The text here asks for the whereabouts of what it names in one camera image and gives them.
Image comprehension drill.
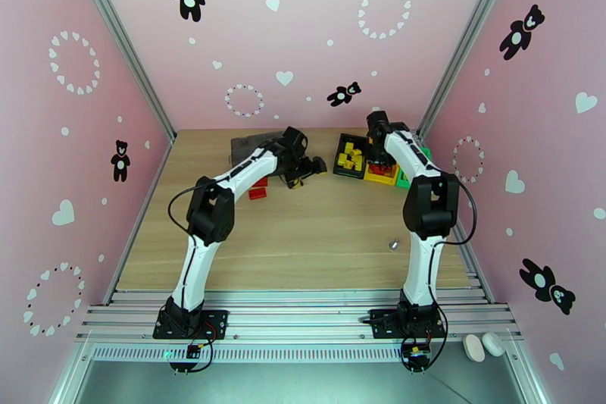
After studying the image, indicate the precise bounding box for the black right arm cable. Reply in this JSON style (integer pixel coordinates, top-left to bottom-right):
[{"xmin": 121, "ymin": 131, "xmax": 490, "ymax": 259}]
[{"xmin": 433, "ymin": 182, "xmax": 478, "ymax": 247}]

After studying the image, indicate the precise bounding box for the dark grey tray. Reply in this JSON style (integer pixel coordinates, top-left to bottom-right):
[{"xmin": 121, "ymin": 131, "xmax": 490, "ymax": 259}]
[{"xmin": 230, "ymin": 130, "xmax": 288, "ymax": 168}]

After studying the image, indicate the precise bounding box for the aluminium rail platform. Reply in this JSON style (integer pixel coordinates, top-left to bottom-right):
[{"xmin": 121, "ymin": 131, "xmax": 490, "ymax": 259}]
[{"xmin": 74, "ymin": 246, "xmax": 525, "ymax": 348}]

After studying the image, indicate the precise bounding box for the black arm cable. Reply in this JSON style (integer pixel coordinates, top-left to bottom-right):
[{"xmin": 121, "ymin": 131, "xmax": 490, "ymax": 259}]
[
  {"xmin": 433, "ymin": 182, "xmax": 478, "ymax": 247},
  {"xmin": 167, "ymin": 181, "xmax": 211, "ymax": 247}
]

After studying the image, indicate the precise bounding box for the yellow container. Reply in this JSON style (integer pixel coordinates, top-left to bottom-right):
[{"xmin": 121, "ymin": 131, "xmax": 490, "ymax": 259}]
[{"xmin": 363, "ymin": 158, "xmax": 400, "ymax": 187}]

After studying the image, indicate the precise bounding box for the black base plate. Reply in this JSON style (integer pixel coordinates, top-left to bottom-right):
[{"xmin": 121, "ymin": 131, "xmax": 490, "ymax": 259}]
[
  {"xmin": 152, "ymin": 308, "xmax": 230, "ymax": 340},
  {"xmin": 368, "ymin": 307, "xmax": 449, "ymax": 340}
]

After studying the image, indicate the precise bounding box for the perforated metal strip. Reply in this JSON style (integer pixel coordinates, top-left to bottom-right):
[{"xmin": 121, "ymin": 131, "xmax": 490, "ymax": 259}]
[{"xmin": 87, "ymin": 344, "xmax": 409, "ymax": 365}]

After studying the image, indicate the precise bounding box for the white oval puck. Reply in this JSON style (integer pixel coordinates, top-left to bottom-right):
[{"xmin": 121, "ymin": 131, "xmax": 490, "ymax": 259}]
[
  {"xmin": 462, "ymin": 333, "xmax": 487, "ymax": 363},
  {"xmin": 481, "ymin": 330, "xmax": 507, "ymax": 358}
]

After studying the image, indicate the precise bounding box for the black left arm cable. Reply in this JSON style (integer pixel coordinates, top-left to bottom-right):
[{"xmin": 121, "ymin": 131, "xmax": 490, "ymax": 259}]
[{"xmin": 167, "ymin": 181, "xmax": 211, "ymax": 247}]

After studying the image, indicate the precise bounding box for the green container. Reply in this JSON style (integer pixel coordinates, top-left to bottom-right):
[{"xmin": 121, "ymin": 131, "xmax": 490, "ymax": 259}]
[{"xmin": 395, "ymin": 146, "xmax": 435, "ymax": 191}]

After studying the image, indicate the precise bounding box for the aluminium frame post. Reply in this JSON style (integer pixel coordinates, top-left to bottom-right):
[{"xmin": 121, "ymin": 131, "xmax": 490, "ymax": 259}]
[
  {"xmin": 415, "ymin": 0, "xmax": 527, "ymax": 139},
  {"xmin": 64, "ymin": 0, "xmax": 177, "ymax": 142}
]

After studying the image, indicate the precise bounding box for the black container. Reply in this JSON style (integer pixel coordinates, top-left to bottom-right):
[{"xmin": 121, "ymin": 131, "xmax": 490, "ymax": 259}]
[{"xmin": 333, "ymin": 133, "xmax": 370, "ymax": 180}]

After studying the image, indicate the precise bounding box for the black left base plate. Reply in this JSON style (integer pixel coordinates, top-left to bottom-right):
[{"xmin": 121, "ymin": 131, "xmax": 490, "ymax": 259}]
[{"xmin": 152, "ymin": 308, "xmax": 230, "ymax": 340}]

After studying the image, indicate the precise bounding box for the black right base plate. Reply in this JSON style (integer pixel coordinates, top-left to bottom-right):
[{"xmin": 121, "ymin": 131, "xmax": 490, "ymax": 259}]
[{"xmin": 368, "ymin": 307, "xmax": 449, "ymax": 340}]

